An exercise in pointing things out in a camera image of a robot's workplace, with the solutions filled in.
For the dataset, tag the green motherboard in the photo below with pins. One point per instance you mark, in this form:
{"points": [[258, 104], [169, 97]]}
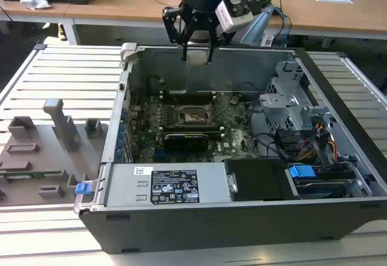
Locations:
{"points": [[236, 139]]}

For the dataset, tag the grey parts rack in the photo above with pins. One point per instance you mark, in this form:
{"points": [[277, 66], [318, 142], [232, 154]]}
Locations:
{"points": [[75, 163]]}

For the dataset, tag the metal drive cage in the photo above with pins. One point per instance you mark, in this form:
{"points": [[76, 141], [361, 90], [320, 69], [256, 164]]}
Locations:
{"points": [[278, 108]]}

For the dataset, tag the pale blue teach pendant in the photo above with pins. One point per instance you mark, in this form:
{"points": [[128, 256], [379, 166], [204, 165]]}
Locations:
{"points": [[257, 24]]}

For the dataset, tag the black RAM slot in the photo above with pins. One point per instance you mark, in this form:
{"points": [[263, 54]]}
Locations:
{"points": [[187, 101], [187, 98], [187, 95], [187, 92]]}

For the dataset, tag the silver square CPU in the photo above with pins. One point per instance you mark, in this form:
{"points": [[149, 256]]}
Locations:
{"points": [[196, 58]]}

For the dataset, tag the crumpled white paper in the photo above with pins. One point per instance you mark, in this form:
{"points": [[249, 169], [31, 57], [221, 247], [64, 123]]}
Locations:
{"points": [[34, 2]]}

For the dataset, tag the black open PC case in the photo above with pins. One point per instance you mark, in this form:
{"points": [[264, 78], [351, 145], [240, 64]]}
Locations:
{"points": [[181, 226]]}

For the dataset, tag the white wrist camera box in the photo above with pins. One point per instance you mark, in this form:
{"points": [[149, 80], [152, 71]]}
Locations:
{"points": [[232, 21]]}

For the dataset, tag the grey power supply unit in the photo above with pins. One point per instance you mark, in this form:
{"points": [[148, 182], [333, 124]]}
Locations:
{"points": [[127, 184]]}

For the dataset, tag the white plug block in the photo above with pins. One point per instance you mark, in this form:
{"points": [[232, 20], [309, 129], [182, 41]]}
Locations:
{"points": [[267, 40]]}

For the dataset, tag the black plastic shroud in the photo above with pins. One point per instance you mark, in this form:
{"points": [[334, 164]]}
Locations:
{"points": [[257, 178]]}

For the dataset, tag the blue case latch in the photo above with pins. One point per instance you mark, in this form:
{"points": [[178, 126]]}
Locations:
{"points": [[82, 189]]}

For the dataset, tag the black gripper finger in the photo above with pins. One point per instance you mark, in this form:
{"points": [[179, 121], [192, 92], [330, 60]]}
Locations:
{"points": [[173, 27], [219, 37]]}

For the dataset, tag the CPU socket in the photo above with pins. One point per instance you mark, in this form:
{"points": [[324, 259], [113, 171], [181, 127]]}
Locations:
{"points": [[193, 118]]}

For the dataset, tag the hard disk in blue carrier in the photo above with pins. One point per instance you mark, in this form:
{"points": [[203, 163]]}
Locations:
{"points": [[300, 173]]}

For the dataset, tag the round coin battery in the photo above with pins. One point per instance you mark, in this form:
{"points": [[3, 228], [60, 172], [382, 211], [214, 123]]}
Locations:
{"points": [[235, 99]]}

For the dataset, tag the wooden desk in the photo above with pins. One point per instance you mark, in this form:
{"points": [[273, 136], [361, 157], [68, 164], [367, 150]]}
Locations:
{"points": [[30, 13], [127, 6]]}

